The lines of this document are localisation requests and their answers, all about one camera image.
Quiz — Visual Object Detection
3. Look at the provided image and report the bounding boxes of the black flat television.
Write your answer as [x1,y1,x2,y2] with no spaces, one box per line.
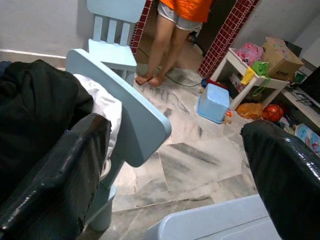
[299,66,320,105]

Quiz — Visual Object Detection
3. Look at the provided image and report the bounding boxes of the blue printed toy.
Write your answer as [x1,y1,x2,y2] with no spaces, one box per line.
[294,123,320,158]

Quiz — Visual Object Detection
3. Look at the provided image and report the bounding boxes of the person in orange shirt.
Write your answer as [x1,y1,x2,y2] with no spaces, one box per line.
[134,0,215,88]

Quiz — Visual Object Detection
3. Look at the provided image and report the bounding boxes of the small white side table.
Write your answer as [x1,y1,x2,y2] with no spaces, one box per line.
[209,47,291,112]

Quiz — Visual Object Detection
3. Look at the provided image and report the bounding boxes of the black garment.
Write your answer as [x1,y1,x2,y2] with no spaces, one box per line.
[0,59,95,201]

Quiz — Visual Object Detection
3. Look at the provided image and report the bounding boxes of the white television bench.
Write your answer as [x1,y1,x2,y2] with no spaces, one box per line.
[281,86,320,131]

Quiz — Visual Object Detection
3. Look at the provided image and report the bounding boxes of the light blue plastic box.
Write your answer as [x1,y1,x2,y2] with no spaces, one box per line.
[196,83,231,125]

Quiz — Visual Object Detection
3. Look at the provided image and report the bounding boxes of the white garment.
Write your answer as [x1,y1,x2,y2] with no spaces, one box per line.
[72,73,123,181]

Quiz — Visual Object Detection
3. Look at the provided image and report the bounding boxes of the pink bag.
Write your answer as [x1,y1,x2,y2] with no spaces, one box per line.
[236,42,265,66]

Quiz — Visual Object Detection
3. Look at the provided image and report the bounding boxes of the brown cardboard box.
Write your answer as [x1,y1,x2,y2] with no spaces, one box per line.
[261,36,305,82]

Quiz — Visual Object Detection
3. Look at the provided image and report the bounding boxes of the green bag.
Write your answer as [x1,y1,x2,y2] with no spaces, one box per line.
[251,61,272,97]

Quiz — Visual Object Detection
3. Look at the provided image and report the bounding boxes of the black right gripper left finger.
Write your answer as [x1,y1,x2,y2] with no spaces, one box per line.
[0,112,113,240]

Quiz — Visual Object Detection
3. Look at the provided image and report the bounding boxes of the yellow toy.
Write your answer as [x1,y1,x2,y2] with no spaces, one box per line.
[240,66,256,86]

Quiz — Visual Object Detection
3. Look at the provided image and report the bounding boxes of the orange plastic bag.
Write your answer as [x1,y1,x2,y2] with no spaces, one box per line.
[236,102,265,120]

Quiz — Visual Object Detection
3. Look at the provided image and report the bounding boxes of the red ball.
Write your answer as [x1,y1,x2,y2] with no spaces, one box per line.
[261,104,285,123]

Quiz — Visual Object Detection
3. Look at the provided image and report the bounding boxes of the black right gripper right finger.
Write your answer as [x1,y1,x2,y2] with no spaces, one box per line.
[240,119,320,240]

